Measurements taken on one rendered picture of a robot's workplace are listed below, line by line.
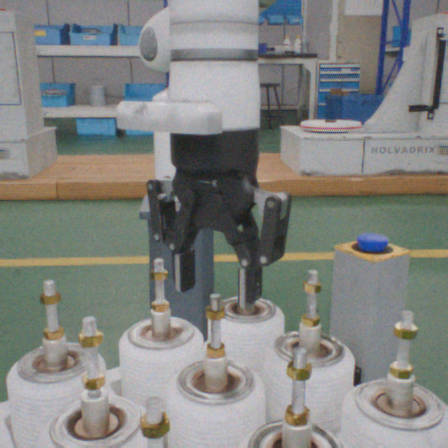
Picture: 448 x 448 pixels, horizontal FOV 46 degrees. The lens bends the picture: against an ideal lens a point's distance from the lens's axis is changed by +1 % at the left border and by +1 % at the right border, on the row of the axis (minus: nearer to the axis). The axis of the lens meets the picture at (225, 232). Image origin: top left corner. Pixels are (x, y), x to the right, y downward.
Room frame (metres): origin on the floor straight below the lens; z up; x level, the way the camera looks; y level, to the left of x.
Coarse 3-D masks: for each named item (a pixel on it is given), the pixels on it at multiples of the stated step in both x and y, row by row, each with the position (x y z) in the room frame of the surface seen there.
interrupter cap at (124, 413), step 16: (80, 400) 0.41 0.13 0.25; (112, 400) 0.42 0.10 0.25; (128, 400) 0.41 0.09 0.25; (64, 416) 0.39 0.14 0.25; (80, 416) 0.39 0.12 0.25; (112, 416) 0.40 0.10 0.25; (128, 416) 0.39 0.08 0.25; (64, 432) 0.37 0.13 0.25; (80, 432) 0.37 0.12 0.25; (112, 432) 0.37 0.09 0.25; (128, 432) 0.37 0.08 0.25
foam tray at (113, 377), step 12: (204, 348) 0.64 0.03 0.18; (108, 372) 0.58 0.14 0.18; (108, 384) 0.56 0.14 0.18; (120, 384) 0.57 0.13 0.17; (0, 408) 0.51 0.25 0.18; (0, 420) 0.49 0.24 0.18; (0, 432) 0.47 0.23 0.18; (12, 432) 0.50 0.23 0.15; (0, 444) 0.45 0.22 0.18; (12, 444) 0.45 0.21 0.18
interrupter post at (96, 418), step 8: (104, 392) 0.39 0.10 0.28; (88, 400) 0.38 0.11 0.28; (96, 400) 0.38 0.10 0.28; (104, 400) 0.38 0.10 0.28; (88, 408) 0.37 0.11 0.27; (96, 408) 0.37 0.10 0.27; (104, 408) 0.38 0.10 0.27; (88, 416) 0.37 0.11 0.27; (96, 416) 0.37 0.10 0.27; (104, 416) 0.38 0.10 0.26; (88, 424) 0.38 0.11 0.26; (96, 424) 0.37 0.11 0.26; (104, 424) 0.38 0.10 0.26; (88, 432) 0.37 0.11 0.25; (96, 432) 0.37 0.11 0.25
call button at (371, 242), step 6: (366, 234) 0.68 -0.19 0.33; (372, 234) 0.68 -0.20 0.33; (378, 234) 0.68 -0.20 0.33; (360, 240) 0.66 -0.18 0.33; (366, 240) 0.66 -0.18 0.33; (372, 240) 0.65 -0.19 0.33; (378, 240) 0.65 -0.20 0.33; (384, 240) 0.66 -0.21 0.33; (360, 246) 0.67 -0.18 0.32; (366, 246) 0.65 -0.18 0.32; (372, 246) 0.65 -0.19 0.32; (378, 246) 0.65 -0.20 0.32; (384, 246) 0.65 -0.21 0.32
